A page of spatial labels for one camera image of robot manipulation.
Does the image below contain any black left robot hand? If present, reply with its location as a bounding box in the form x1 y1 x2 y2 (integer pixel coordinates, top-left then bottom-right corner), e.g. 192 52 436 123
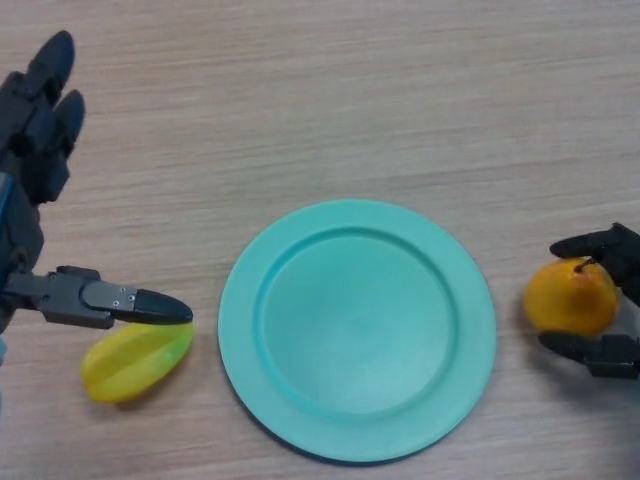
0 29 194 334

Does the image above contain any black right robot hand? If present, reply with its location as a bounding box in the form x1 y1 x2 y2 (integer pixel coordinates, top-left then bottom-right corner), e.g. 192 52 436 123
538 222 640 382

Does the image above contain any yellow orange pear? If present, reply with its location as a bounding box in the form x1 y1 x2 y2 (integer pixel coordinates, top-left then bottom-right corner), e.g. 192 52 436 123
523 257 621 337

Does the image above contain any teal green round plate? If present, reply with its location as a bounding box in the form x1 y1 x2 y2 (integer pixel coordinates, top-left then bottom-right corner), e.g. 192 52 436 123
217 198 497 454

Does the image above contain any yellow green starfruit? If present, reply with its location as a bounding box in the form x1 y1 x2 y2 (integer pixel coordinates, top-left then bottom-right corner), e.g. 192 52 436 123
80 322 196 405

